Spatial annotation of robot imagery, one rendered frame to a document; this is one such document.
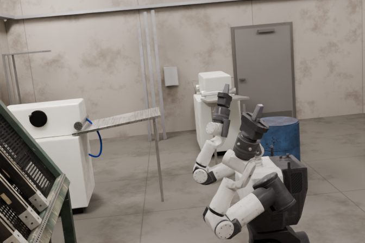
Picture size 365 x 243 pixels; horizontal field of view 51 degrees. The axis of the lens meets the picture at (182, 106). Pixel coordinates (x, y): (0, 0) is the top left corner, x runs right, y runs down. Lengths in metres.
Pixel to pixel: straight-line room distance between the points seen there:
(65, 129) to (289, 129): 2.68
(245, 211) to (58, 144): 3.41
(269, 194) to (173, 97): 6.91
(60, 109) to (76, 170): 0.74
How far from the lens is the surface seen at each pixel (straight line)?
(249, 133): 1.45
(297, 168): 1.83
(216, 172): 2.09
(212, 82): 6.22
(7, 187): 2.63
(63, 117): 4.79
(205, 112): 6.31
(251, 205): 1.62
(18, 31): 8.85
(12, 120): 3.56
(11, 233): 2.37
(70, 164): 4.78
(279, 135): 4.75
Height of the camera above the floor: 1.97
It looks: 10 degrees down
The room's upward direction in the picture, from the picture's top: 5 degrees counter-clockwise
